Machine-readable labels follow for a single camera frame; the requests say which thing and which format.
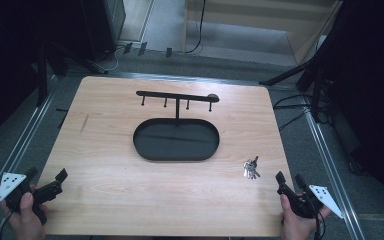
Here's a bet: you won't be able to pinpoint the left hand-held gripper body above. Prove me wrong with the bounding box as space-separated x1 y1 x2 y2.
0 171 63 225

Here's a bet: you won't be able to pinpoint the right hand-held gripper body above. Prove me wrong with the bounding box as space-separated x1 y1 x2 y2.
276 184 345 220

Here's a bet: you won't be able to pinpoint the bunch of silver keys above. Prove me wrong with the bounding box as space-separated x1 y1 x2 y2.
242 155 261 180

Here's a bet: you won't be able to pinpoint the black key rack with tray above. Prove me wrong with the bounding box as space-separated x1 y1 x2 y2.
132 90 221 163

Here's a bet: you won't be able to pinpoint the person's left hand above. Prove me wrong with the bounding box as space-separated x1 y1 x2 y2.
0 184 49 240

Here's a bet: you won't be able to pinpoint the person's right hand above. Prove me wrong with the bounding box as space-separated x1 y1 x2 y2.
279 194 332 240

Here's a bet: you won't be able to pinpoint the black metal stand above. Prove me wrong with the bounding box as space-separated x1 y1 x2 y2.
34 39 109 108
259 58 334 124

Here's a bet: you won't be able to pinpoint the dark cabinet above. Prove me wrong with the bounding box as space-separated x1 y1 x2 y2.
79 0 127 63

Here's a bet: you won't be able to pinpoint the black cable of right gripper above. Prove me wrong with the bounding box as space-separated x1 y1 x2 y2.
304 191 327 240

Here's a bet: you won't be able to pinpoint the black cables on floor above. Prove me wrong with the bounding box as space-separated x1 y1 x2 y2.
272 93 314 132

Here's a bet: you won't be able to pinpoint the white cable on floor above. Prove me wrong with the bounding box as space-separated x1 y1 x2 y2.
94 46 125 73

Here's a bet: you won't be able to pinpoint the black hanging cable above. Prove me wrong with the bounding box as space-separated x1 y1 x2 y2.
184 0 208 54

